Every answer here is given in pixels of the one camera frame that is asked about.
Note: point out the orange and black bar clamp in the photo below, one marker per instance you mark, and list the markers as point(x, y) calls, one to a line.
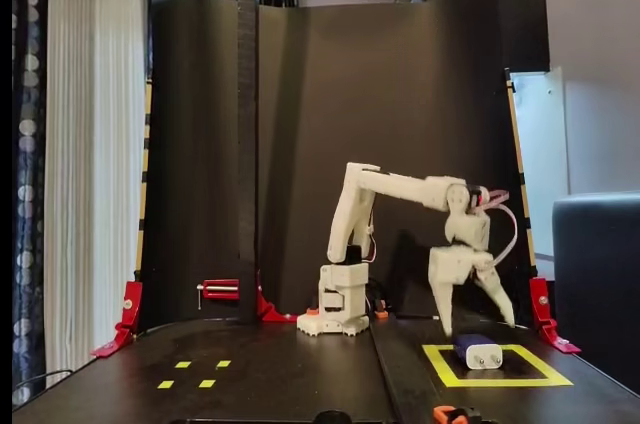
point(382, 313)

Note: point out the dark blue armchair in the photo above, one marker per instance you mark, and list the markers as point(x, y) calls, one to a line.
point(600, 269)

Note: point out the blue and white charger plug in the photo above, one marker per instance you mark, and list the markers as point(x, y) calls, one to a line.
point(482, 358)

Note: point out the red corner bracket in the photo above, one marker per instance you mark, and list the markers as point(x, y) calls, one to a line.
point(539, 294)
point(131, 304)

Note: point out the orange and black spring clamp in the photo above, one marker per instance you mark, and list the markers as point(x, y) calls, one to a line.
point(442, 415)

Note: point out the red post foot bracket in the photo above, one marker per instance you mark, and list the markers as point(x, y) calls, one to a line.
point(270, 313)

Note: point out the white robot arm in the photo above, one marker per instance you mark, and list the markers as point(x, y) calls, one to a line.
point(350, 204)

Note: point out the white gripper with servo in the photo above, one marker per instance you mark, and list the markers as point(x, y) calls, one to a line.
point(451, 266)

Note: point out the yellow tape square outline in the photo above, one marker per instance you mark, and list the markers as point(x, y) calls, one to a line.
point(500, 383)

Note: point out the black flat bar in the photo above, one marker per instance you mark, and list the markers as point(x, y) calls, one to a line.
point(385, 369)

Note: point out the white pleated curtain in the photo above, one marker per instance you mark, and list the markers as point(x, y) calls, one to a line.
point(95, 144)

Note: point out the small orange base clamp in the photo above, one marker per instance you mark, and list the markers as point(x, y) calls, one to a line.
point(313, 312)

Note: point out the striped wooden support stick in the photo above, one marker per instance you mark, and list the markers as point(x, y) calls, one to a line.
point(145, 154)
point(520, 169)

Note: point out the black backdrop sheet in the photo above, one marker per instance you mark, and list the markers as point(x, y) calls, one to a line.
point(400, 94)

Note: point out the small yellow tape marker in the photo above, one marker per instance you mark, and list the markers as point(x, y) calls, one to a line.
point(181, 364)
point(206, 383)
point(223, 363)
point(165, 384)

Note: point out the red screw clamp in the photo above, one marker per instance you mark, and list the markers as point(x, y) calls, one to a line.
point(222, 289)

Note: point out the black cabinet panel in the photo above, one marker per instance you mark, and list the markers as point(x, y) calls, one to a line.
point(500, 4)

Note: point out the black vertical notched post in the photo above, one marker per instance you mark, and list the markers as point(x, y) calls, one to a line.
point(247, 144)

